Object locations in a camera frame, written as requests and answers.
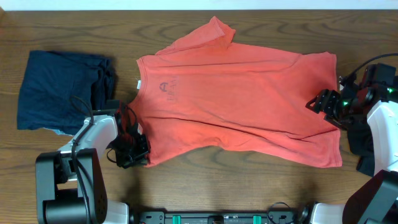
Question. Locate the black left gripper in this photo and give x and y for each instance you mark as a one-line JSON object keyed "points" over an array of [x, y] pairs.
{"points": [[137, 150]]}

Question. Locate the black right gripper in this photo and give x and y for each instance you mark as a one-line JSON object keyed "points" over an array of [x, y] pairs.
{"points": [[328, 104]]}

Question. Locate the coral red t-shirt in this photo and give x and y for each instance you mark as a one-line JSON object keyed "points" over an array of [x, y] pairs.
{"points": [[206, 90]]}

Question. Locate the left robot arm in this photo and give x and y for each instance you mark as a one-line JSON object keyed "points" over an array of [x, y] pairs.
{"points": [[69, 182]]}

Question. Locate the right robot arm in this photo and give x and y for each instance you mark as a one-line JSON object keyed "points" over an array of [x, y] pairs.
{"points": [[368, 113]]}

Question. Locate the black garment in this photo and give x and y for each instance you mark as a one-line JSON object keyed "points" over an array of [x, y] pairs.
{"points": [[361, 144]]}

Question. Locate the folded navy blue garment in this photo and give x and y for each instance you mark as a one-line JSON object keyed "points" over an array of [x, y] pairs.
{"points": [[59, 86]]}

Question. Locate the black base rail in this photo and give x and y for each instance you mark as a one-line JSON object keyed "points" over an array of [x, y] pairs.
{"points": [[283, 216]]}

